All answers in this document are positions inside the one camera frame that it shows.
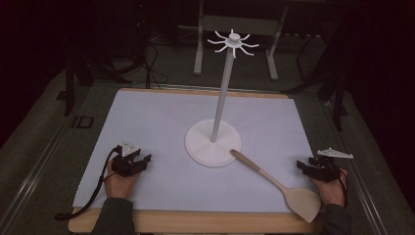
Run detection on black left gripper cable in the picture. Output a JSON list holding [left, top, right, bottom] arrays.
[[54, 147, 120, 221]]

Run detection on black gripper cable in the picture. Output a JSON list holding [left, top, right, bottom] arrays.
[[54, 147, 120, 221], [337, 168, 349, 209]]

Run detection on person's left hand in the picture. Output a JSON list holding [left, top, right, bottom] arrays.
[[103, 159, 142, 201]]

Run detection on white metal frame stand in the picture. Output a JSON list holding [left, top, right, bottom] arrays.
[[193, 0, 290, 82]]

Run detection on white hook rack stand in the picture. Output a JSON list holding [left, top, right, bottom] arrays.
[[184, 28, 260, 168]]

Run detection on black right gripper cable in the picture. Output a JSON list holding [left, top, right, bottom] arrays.
[[337, 168, 349, 209]]

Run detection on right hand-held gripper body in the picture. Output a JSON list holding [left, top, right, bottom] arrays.
[[306, 147, 354, 183]]

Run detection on black floor cables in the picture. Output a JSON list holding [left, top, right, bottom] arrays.
[[142, 19, 170, 90]]

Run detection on white paper sheet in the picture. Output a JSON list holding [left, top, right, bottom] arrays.
[[71, 89, 323, 213]]

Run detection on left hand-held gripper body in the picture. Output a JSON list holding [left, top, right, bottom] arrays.
[[111, 141, 147, 178]]

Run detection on black tripod stand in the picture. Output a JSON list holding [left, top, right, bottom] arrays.
[[58, 19, 134, 118], [281, 28, 349, 132]]

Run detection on black floor bracket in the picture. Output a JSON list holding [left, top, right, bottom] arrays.
[[70, 115, 95, 129]]

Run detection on person's right hand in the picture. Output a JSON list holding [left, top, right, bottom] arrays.
[[310, 167, 349, 209]]

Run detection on wooden spatula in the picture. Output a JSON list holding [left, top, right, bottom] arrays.
[[229, 148, 323, 224]]

